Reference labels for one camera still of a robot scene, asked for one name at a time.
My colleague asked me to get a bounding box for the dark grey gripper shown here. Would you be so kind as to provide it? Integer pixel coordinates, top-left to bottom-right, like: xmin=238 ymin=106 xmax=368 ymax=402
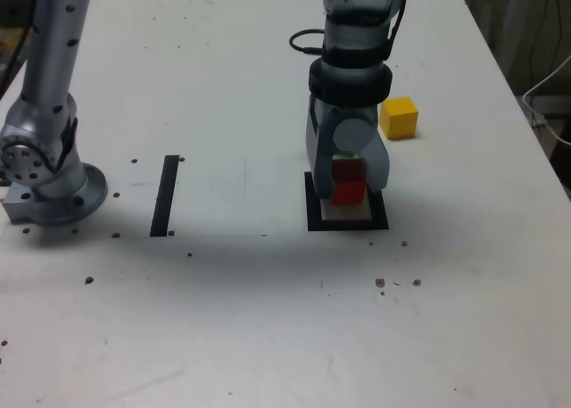
xmin=304 ymin=94 xmax=391 ymax=201

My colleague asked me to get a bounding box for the red cube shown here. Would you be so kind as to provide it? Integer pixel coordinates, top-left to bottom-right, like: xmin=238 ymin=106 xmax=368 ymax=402
xmin=330 ymin=155 xmax=367 ymax=206

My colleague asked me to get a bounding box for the yellow cube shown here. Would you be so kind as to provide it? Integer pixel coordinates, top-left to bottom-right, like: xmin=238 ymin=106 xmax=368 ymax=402
xmin=379 ymin=96 xmax=419 ymax=141

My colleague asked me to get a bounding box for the black tape square outline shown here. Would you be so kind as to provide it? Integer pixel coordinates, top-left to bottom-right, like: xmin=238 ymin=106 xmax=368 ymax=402
xmin=303 ymin=171 xmax=390 ymax=233

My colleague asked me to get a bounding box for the black tape strip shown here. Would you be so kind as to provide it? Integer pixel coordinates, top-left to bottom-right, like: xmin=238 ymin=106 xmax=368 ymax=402
xmin=149 ymin=154 xmax=181 ymax=238

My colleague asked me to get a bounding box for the white background cable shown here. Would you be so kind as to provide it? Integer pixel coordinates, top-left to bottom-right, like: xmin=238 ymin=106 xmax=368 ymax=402
xmin=521 ymin=54 xmax=571 ymax=146

